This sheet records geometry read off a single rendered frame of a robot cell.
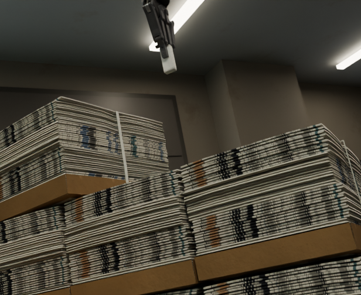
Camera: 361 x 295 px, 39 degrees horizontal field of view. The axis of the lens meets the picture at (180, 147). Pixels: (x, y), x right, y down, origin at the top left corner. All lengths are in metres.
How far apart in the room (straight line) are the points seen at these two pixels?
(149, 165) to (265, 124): 5.17
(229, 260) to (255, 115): 5.53
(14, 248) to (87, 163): 0.25
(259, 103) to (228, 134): 0.58
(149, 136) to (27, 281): 0.48
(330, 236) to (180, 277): 0.28
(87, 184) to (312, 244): 0.51
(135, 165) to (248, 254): 0.48
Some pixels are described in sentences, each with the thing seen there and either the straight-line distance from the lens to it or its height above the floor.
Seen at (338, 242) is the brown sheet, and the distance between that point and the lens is 0.87.
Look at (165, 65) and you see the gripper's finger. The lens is 1.28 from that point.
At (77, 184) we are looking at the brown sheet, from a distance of 1.12.
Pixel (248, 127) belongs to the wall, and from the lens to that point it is 6.27.
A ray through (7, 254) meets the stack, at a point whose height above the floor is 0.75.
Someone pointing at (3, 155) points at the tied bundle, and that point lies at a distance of 1.30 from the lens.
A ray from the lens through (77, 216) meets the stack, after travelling 1.11.
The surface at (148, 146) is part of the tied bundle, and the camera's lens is 1.34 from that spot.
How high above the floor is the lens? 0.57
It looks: 17 degrees up
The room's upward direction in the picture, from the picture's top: 11 degrees counter-clockwise
